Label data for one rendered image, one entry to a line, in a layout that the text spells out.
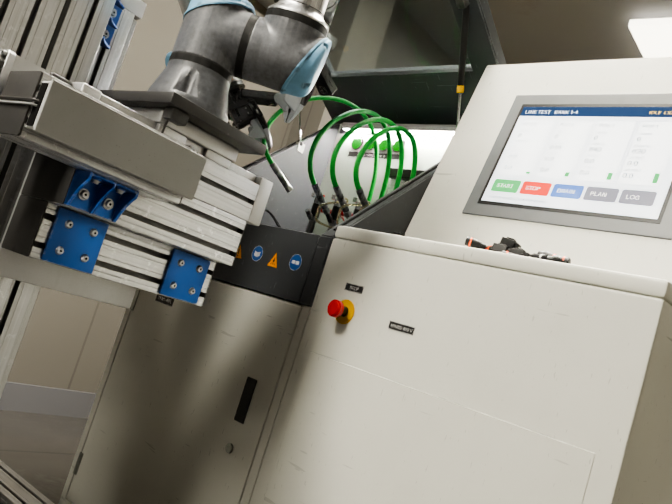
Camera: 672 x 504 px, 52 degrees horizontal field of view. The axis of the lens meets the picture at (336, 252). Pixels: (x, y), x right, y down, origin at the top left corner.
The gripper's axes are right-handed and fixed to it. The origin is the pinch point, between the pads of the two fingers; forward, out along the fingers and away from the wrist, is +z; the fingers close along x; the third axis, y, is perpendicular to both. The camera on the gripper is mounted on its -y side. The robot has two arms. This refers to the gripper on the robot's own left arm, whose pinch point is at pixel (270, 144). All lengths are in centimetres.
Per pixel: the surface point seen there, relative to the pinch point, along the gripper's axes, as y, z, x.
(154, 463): 65, 63, -2
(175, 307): 44, 30, -3
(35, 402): 97, 21, -160
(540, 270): -3, 63, 79
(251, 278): 27.5, 35.1, 19.7
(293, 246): 17.9, 34.0, 30.3
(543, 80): -53, 25, 47
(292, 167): -13.8, 1.1, -28.6
